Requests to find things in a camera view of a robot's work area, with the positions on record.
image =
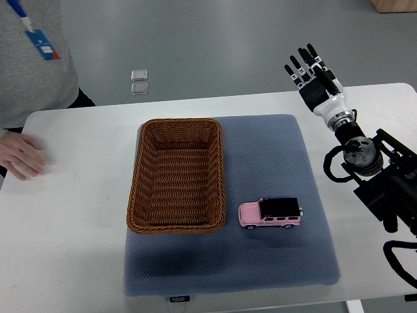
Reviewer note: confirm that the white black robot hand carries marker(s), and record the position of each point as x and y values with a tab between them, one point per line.
325	97

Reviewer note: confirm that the pink toy car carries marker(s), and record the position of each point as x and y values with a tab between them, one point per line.
270	212

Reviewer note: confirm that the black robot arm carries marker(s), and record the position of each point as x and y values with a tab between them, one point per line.
383	167

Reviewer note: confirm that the brown wicker basket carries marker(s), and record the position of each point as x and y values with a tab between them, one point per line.
178	184

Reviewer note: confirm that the person's bare hand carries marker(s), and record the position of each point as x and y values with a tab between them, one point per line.
20	155

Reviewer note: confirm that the wooden box corner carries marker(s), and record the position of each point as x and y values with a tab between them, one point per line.
394	6

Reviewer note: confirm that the blue grey cushion mat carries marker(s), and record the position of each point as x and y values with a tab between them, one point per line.
265	157

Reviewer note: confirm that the upper floor socket plate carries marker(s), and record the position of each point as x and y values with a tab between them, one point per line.
139	75

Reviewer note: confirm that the blue ID badge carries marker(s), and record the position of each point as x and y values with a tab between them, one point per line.
43	45

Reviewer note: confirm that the person in grey sweater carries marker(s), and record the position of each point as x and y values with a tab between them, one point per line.
29	83

